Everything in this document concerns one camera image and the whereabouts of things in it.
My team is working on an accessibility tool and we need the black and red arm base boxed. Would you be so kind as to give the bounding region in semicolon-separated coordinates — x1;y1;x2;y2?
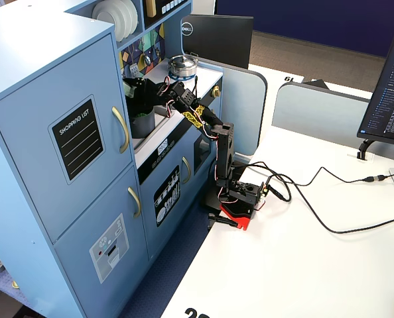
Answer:
216;180;267;232

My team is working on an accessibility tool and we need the black shopping list board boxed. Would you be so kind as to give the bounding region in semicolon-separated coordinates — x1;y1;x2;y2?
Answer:
47;95;105;186

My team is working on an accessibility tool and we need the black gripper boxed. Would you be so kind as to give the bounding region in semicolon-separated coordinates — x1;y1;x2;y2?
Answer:
122;78;175;116

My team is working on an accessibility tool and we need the thin black USB cable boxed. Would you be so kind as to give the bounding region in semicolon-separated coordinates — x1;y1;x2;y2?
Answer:
266;166;394;203

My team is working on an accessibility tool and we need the black Dell monitor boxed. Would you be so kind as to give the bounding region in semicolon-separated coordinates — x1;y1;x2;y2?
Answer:
181;14;254;70

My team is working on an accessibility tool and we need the black table clamp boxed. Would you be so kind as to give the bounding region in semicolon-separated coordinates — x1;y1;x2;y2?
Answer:
199;195;239;230

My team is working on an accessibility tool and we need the monitor showing code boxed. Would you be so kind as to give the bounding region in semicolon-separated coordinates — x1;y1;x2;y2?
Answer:
356;9;394;148

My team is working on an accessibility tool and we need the gray toy pot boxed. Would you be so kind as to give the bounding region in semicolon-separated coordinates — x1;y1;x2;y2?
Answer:
129;107;157;139

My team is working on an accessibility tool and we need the steel pot with lid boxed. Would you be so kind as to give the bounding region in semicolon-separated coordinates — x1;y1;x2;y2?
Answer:
168;54;198;78

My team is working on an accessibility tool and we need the thick black power cable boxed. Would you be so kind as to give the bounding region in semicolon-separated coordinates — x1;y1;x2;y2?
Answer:
231;161;394;235

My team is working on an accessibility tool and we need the long grey desk divider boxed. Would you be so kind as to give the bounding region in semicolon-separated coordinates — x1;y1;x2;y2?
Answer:
271;81;374;148

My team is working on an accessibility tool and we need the large gold fridge handle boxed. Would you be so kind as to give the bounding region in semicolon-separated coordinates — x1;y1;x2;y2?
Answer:
111;105;131;155

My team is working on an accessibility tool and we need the grey desk grommet plate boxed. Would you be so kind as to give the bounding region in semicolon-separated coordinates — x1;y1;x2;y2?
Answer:
346;152;375;163

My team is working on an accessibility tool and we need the gold dishwasher door handle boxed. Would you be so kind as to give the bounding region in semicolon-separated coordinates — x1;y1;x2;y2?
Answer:
181;156;192;185

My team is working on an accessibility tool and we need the white plate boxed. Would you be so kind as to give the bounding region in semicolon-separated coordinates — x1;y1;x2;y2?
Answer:
130;0;140;32
115;0;135;37
92;1;129;42

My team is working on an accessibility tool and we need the grey ice dispenser sticker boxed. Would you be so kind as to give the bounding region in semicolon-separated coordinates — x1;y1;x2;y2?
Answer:
89;213;131;284

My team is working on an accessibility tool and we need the blue toy kitchen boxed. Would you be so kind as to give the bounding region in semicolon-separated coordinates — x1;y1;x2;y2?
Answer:
0;0;225;318

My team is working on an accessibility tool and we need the small gold fridge handle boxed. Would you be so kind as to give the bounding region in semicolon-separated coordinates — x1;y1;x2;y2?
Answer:
127;187;142;219

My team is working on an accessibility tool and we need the black dishwasher sticker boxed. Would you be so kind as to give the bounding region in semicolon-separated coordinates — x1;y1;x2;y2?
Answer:
153;164;181;228

